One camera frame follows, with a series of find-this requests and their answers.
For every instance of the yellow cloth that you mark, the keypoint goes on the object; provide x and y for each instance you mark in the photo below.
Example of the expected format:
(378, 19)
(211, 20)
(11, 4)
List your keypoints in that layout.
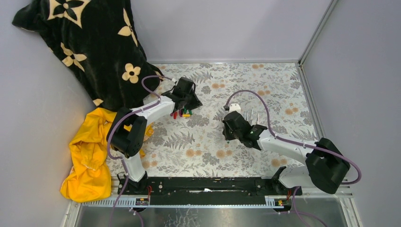
(90, 178)

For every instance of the aluminium frame post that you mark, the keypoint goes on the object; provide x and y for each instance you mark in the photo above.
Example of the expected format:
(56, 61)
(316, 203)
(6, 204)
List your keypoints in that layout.
(317, 31)

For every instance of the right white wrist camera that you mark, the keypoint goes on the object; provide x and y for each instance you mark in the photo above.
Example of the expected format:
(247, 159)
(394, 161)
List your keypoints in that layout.
(234, 108)

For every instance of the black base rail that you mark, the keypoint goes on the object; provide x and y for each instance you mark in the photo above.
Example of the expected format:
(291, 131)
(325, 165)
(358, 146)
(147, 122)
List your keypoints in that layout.
(209, 191)

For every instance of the black floral blanket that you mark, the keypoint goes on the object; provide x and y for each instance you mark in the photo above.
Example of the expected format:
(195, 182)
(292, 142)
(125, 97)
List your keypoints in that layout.
(97, 41)

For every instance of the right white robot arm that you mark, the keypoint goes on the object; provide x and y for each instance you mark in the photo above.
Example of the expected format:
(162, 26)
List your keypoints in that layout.
(322, 163)

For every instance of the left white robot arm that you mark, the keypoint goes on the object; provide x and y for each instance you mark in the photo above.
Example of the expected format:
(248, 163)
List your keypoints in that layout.
(126, 135)

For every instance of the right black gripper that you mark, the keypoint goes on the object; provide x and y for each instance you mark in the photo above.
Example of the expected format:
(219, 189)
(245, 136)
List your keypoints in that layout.
(227, 136)

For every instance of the floral fern table mat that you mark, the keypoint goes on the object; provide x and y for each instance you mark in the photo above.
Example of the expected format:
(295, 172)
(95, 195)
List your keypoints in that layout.
(195, 146)

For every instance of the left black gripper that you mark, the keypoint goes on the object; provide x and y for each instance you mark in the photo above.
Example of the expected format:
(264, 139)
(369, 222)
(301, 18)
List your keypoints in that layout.
(195, 103)

